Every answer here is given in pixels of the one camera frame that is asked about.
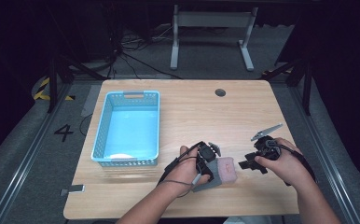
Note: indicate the grey tape patch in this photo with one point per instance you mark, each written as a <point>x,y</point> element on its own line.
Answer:
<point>90,101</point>

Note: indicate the person's white clothing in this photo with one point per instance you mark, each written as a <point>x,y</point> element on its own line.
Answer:
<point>246,221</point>

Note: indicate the grey metal desk frame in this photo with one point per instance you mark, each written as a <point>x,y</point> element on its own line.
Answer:
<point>212,19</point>

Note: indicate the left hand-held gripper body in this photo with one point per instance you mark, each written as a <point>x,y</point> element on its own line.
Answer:
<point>206,153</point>

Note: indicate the person's left hand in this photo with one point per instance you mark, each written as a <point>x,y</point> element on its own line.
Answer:
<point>184,172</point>

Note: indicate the light blue plastic basket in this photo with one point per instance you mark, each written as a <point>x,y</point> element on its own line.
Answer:
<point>128,130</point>

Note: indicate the grey and pink sock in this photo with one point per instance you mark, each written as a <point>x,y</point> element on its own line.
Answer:
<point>201,188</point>
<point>228,168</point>

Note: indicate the person's right hand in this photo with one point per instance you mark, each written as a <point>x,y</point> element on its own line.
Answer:
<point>288,166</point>

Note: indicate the black metal stand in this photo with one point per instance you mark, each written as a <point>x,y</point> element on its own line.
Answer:
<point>307,90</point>
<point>53,87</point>

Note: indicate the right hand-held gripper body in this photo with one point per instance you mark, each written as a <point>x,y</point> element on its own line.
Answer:
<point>266,146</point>

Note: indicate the yellow black hazard tape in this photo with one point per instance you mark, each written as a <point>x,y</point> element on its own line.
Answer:
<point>41,88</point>

